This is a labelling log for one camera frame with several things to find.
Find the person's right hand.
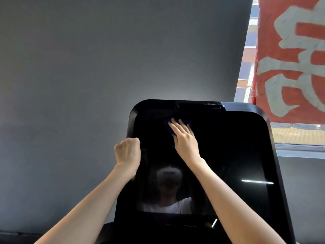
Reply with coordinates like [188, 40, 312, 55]
[168, 118, 202, 167]

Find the person's left hand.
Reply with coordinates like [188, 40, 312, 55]
[114, 137, 141, 179]

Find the dark blue cleaning cloth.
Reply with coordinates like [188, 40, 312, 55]
[163, 119, 192, 137]

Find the black kiosk touchscreen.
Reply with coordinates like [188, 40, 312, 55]
[100, 99, 296, 244]

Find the person's right forearm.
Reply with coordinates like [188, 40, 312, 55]
[186, 158, 287, 244]

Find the person's left forearm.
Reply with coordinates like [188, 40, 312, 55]
[34, 162, 136, 244]

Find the red banner with white characters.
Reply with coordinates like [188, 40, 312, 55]
[251, 0, 325, 125]

